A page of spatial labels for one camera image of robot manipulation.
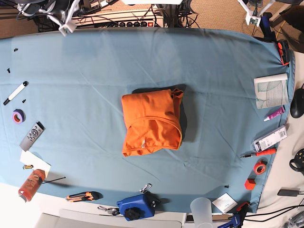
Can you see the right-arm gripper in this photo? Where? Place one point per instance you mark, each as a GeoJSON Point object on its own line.
{"type": "Point", "coordinates": [58, 11]}

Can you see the left-arm silver gripper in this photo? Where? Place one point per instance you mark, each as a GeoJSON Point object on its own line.
{"type": "Point", "coordinates": [254, 10]}

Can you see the orange t-shirt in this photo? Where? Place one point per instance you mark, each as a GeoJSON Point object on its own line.
{"type": "Point", "coordinates": [152, 120]}

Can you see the red black hand tool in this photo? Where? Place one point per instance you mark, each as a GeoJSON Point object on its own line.
{"type": "Point", "coordinates": [283, 49]}

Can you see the black white marker pen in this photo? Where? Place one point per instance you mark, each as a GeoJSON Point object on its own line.
{"type": "Point", "coordinates": [16, 92]}

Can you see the patterned booklet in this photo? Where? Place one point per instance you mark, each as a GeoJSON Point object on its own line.
{"type": "Point", "coordinates": [271, 91]}

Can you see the teal table cloth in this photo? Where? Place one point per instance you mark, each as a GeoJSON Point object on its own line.
{"type": "Point", "coordinates": [75, 88]}

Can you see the white power strip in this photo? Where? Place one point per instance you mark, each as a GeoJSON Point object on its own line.
{"type": "Point", "coordinates": [122, 19]}

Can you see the purple glue tube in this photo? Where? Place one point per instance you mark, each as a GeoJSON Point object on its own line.
{"type": "Point", "coordinates": [274, 114]}

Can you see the black computer mouse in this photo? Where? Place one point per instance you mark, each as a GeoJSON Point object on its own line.
{"type": "Point", "coordinates": [297, 104]}

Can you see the purple tape roll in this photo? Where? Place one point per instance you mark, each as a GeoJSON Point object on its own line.
{"type": "Point", "coordinates": [18, 116]}

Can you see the grey remote control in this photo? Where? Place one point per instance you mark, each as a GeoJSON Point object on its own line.
{"type": "Point", "coordinates": [32, 136]}

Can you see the packaged item with barcode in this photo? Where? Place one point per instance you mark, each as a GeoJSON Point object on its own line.
{"type": "Point", "coordinates": [270, 139]}

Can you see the red screwdriver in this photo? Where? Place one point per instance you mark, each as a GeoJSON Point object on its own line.
{"type": "Point", "coordinates": [262, 153]}

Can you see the white paper card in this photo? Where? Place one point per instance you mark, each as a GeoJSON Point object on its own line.
{"type": "Point", "coordinates": [28, 158]}

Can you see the red tape roll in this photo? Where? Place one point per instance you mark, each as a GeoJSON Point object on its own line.
{"type": "Point", "coordinates": [260, 167]}

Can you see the black zip tie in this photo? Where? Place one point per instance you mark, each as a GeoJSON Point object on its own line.
{"type": "Point", "coordinates": [53, 180]}

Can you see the red spray can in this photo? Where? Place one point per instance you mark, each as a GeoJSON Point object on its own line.
{"type": "Point", "coordinates": [31, 185]}

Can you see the red cube block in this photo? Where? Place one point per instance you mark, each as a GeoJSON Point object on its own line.
{"type": "Point", "coordinates": [250, 184]}

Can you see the black power adapter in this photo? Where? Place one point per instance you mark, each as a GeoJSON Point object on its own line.
{"type": "Point", "coordinates": [288, 192]}

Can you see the orange black utility knife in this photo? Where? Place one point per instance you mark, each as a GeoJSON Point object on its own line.
{"type": "Point", "coordinates": [84, 196]}

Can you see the white small card box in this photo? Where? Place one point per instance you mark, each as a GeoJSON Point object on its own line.
{"type": "Point", "coordinates": [225, 203]}

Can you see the translucent plastic cup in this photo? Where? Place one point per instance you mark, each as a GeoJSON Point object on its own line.
{"type": "Point", "coordinates": [201, 212]}

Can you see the silver carabiner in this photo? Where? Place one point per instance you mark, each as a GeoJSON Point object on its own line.
{"type": "Point", "coordinates": [146, 188]}

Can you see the blue clamp tool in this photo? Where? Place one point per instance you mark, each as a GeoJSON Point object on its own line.
{"type": "Point", "coordinates": [238, 218]}

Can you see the metal keyring clip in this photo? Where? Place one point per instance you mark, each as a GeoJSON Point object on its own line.
{"type": "Point", "coordinates": [111, 211]}

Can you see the blue black box device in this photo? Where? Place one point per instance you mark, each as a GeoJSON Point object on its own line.
{"type": "Point", "coordinates": [138, 207]}

